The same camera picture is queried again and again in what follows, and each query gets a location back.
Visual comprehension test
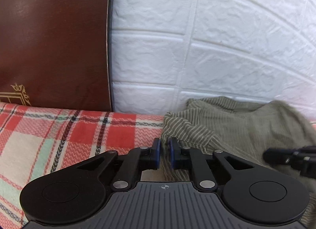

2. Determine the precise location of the grey-green ribbed knit sweater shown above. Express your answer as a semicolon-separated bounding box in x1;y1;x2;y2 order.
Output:
161;96;316;228

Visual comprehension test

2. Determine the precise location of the dark brown wooden headboard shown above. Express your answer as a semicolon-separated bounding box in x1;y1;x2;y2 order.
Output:
1;0;114;111

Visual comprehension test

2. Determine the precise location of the red plaid bed sheet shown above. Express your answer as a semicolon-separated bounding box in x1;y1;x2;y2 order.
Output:
1;103;163;228

